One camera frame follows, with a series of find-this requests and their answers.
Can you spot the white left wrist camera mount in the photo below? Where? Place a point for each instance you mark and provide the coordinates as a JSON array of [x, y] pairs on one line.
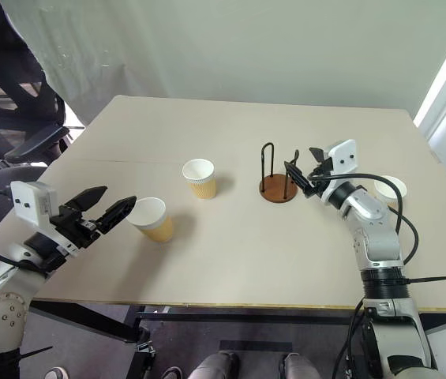
[[29, 199]]

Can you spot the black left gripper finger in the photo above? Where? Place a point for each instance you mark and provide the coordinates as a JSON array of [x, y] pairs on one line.
[[116, 215], [88, 197]]

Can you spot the translucent white curtain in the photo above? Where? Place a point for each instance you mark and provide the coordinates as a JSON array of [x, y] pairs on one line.
[[84, 47]]

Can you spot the white shoe tip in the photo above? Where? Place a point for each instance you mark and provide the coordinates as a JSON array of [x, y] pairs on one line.
[[56, 373]]

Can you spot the black metal table frame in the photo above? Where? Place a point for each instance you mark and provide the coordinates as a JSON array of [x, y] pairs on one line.
[[88, 320]]

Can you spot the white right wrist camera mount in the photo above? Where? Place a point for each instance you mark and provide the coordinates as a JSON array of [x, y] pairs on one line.
[[343, 156]]

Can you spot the tan ribbed paper cup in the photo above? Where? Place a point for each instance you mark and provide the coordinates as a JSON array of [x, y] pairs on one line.
[[203, 185], [386, 193], [155, 231]]

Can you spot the grey rounded shape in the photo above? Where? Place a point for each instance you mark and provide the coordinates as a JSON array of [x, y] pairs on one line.
[[212, 365], [299, 367]]

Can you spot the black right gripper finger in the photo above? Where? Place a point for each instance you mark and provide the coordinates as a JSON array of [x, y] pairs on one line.
[[297, 173], [317, 154]]

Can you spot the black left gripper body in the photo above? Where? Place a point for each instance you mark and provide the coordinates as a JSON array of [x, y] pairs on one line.
[[74, 229]]

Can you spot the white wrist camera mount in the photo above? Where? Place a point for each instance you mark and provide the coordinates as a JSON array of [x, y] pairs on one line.
[[343, 156], [29, 199]]

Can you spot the black floor mat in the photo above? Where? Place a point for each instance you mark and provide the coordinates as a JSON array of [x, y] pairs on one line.
[[254, 346]]

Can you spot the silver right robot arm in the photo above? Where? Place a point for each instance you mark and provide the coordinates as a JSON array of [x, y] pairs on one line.
[[376, 245]]

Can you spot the dark shoe tip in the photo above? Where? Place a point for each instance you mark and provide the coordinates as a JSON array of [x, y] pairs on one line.
[[172, 373]]

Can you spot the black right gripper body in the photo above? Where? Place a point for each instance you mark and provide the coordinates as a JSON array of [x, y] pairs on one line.
[[319, 185]]

